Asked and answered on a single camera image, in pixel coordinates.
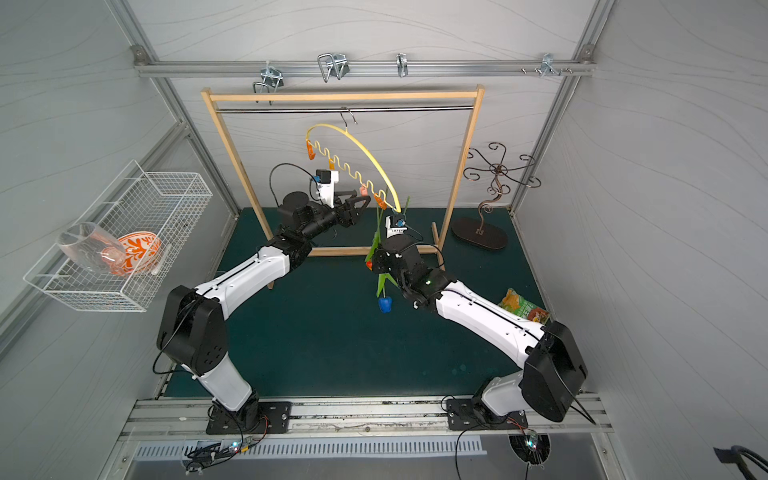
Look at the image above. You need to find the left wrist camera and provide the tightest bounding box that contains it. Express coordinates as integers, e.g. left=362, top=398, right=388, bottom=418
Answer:
left=315, top=169, right=339, bottom=208

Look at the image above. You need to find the wooden clothes rack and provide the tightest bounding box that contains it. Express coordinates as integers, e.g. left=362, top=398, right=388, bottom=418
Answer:
left=200, top=84, right=486, bottom=290

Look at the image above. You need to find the yellow wavy clothes hanger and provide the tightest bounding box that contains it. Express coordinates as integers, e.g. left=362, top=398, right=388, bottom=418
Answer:
left=305, top=122, right=405, bottom=213

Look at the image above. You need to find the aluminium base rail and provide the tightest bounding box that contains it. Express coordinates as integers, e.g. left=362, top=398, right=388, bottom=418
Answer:
left=119, top=394, right=614, bottom=441

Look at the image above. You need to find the aluminium top rail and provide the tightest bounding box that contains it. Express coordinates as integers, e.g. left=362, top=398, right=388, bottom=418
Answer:
left=134, top=57, right=597, bottom=80

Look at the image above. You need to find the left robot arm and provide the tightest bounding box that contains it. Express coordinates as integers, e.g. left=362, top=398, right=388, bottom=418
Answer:
left=156, top=191, right=371, bottom=435

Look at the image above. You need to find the white wire basket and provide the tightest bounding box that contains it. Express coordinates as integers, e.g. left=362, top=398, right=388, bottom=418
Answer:
left=24, top=161, right=212, bottom=312

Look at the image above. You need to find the orange tulip flower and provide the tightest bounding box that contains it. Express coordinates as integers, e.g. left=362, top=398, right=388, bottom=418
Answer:
left=365, top=207, right=385, bottom=270

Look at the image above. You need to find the orange patterned bowl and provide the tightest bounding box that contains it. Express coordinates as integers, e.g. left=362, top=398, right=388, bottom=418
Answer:
left=101, top=231, right=163, bottom=276

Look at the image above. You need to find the metal hook clamp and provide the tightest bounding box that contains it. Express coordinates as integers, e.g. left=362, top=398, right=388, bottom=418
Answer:
left=252, top=65, right=284, bottom=94
left=317, top=53, right=350, bottom=83
left=520, top=53, right=573, bottom=77
left=396, top=53, right=408, bottom=78

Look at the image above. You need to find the orange end clothes peg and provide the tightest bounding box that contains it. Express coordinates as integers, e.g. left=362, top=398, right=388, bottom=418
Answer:
left=306, top=140, right=316, bottom=160

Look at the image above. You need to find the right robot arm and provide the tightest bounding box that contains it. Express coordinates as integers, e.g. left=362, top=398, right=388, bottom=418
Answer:
left=370, top=234, right=592, bottom=423

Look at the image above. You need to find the brown metal mug tree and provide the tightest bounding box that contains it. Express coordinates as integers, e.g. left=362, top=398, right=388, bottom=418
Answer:
left=451, top=142, right=542, bottom=251

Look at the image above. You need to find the green snack bag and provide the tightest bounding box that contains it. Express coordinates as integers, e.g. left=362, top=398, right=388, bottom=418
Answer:
left=499, top=288, right=550, bottom=325

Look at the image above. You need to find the blue tulip flower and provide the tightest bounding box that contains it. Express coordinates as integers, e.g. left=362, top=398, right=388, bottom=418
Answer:
left=376, top=273, right=399, bottom=314

